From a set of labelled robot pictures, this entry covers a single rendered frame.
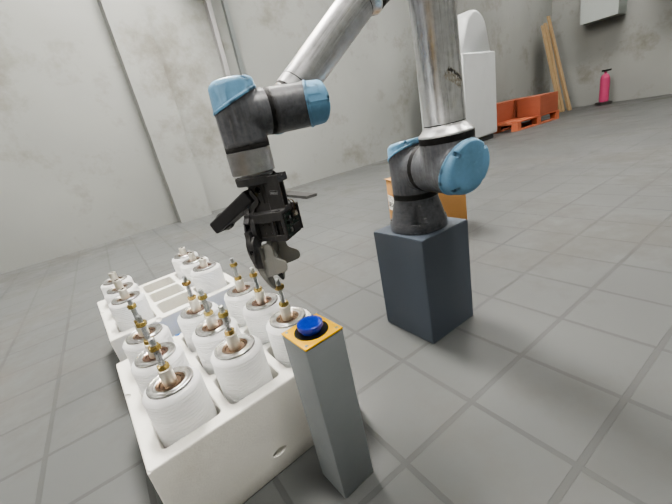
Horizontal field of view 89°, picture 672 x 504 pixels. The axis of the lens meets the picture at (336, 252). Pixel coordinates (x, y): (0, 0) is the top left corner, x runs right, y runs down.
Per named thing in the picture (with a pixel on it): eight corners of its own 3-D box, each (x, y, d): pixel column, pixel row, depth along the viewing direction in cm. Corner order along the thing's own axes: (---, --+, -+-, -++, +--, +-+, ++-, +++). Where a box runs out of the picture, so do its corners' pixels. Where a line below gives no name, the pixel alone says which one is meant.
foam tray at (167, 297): (216, 298, 149) (203, 260, 142) (256, 327, 119) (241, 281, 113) (117, 344, 127) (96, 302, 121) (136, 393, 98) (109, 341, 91)
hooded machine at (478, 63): (456, 140, 533) (448, 26, 479) (500, 136, 475) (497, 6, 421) (421, 151, 494) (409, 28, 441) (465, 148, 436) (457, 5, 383)
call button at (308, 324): (314, 322, 55) (312, 311, 55) (329, 330, 52) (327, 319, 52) (294, 334, 53) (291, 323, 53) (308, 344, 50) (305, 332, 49)
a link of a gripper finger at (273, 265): (288, 293, 62) (279, 243, 60) (260, 293, 64) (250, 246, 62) (296, 287, 64) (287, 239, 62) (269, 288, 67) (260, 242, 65)
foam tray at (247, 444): (276, 343, 107) (261, 293, 101) (360, 407, 77) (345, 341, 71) (144, 421, 86) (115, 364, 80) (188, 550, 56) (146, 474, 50)
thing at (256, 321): (299, 374, 81) (280, 308, 75) (259, 381, 81) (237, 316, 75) (300, 349, 90) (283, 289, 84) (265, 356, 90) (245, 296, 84)
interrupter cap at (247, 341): (254, 354, 61) (253, 351, 61) (212, 366, 60) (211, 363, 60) (255, 332, 68) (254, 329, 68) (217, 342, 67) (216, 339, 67)
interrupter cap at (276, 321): (270, 333, 67) (269, 330, 66) (269, 315, 74) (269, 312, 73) (308, 323, 67) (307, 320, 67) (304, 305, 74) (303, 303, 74)
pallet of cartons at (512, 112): (512, 123, 612) (511, 99, 597) (559, 118, 549) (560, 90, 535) (472, 136, 553) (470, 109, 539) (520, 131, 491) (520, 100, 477)
